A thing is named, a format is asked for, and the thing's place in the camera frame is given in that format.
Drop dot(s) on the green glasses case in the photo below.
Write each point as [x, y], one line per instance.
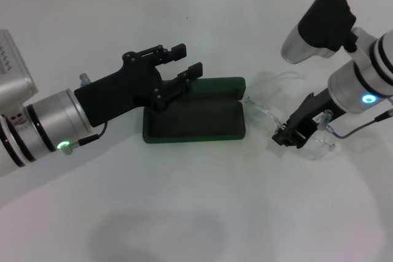
[196, 121]

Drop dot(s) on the clear white glasses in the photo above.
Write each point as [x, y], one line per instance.
[317, 151]

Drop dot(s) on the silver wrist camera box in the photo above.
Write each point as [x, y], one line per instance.
[15, 68]
[325, 19]

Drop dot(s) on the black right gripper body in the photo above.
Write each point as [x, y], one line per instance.
[316, 111]

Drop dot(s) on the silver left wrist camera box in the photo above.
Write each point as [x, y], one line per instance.
[15, 68]

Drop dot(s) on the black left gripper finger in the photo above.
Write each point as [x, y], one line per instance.
[178, 51]
[195, 71]

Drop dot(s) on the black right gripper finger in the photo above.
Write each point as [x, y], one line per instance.
[296, 141]
[282, 134]

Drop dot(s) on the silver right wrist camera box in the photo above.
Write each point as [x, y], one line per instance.
[325, 19]

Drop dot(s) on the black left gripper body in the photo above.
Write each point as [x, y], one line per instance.
[122, 90]

